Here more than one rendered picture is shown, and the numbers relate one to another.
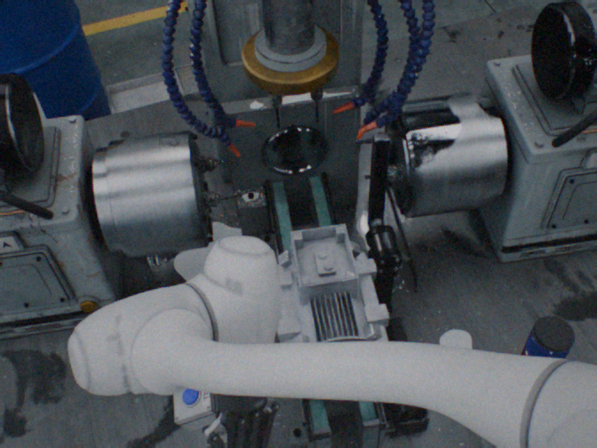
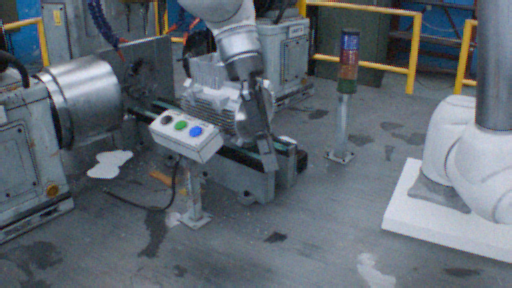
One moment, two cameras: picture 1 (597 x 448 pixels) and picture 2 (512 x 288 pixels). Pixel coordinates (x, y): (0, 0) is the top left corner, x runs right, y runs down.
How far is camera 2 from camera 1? 0.97 m
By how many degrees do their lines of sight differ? 42
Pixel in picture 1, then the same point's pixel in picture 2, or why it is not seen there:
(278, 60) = not seen: outside the picture
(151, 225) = (90, 96)
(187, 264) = (98, 172)
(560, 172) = (280, 42)
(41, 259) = (21, 131)
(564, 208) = (287, 66)
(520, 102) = not seen: hidden behind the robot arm
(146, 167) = (75, 64)
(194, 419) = (207, 141)
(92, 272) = (53, 150)
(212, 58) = (81, 32)
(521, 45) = not seen: hidden behind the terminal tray
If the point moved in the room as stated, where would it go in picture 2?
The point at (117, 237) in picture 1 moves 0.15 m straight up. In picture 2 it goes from (68, 114) to (58, 58)
